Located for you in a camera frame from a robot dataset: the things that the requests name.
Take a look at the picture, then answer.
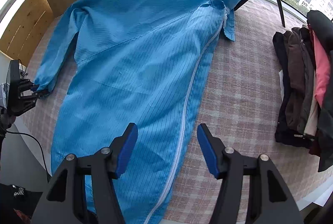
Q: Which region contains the blue striped zip coat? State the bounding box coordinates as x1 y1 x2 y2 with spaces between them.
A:
34 0 240 223

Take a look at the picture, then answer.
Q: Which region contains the black folded garment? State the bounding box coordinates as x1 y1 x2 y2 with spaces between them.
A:
273 32 312 149

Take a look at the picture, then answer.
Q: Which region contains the pine plank panel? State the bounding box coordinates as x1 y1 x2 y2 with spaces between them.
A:
1 0 54 66

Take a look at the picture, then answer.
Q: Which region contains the pink plaid table cloth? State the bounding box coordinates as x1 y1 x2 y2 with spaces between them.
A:
21 0 332 223

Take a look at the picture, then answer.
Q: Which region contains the pink folded garment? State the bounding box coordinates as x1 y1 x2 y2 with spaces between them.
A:
310 29 331 107

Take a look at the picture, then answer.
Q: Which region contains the brown folded garment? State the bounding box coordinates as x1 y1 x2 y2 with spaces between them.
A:
283 27 314 134

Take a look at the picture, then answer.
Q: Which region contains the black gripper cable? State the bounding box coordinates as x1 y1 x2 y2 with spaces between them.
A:
4 130 51 183

